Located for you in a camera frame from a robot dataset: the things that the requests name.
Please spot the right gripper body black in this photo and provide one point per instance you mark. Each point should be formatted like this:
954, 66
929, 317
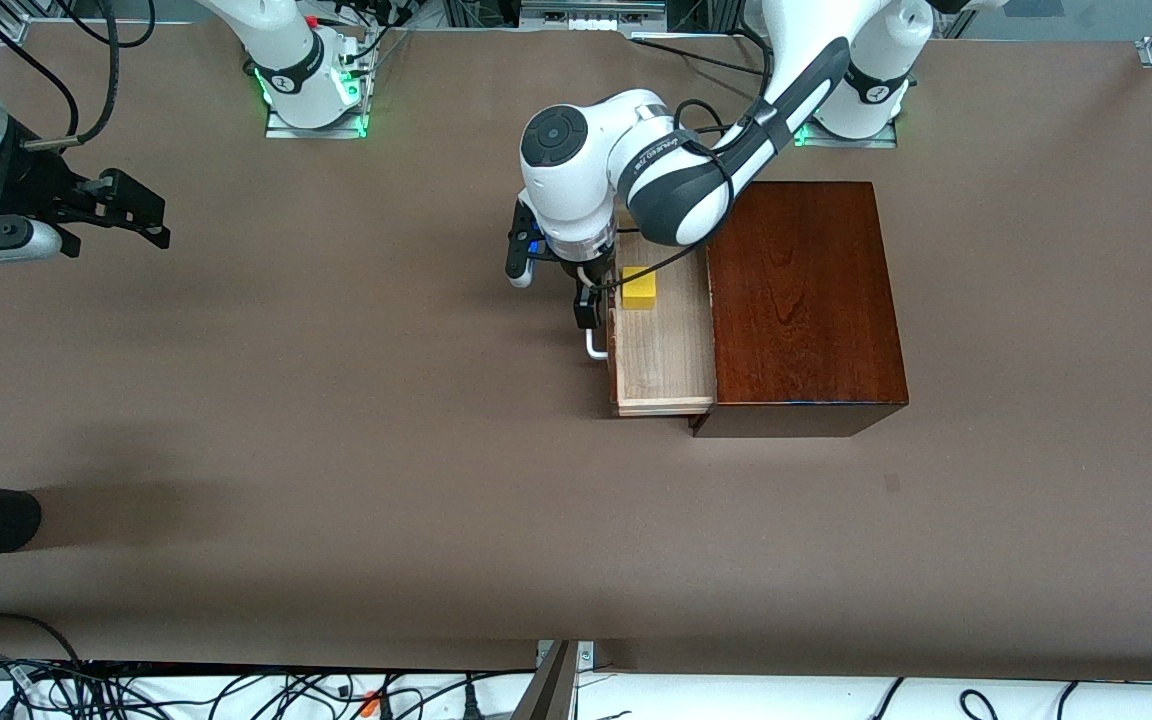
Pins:
18, 184

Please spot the yellow block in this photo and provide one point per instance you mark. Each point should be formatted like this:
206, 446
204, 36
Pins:
639, 290

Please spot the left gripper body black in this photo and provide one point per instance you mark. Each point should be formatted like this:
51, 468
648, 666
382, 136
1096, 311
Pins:
579, 274

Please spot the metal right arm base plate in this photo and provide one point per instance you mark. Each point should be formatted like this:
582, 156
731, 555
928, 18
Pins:
316, 132

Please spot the white power strip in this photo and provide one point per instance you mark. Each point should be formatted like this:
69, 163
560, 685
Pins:
591, 22

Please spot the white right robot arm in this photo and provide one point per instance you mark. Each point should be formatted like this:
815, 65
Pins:
286, 50

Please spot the dark brown wooden cabinet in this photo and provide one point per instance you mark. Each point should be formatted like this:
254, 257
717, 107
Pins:
816, 320

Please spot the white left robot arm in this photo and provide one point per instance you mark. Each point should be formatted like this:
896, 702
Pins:
676, 190

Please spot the aluminium profile post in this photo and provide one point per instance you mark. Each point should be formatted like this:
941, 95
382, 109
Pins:
551, 690

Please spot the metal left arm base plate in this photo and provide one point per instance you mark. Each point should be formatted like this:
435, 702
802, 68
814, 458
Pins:
871, 143

